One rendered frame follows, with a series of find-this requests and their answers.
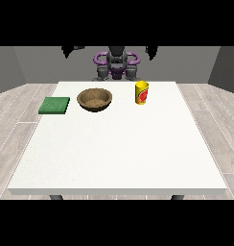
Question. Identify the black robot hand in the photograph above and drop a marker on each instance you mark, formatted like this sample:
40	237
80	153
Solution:
68	50
152	51

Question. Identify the yellow cup with melon print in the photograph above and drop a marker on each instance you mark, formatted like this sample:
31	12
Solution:
141	93

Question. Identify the brown wooden bowl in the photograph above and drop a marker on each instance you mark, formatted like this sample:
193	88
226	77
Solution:
94	99

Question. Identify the green square pad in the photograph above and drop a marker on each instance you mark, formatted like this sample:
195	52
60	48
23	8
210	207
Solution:
54	105

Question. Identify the grey robot trunk purple rings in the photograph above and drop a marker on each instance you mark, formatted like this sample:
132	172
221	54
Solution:
116	65

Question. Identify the dark table leg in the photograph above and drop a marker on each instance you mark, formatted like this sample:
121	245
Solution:
56	197
177	197

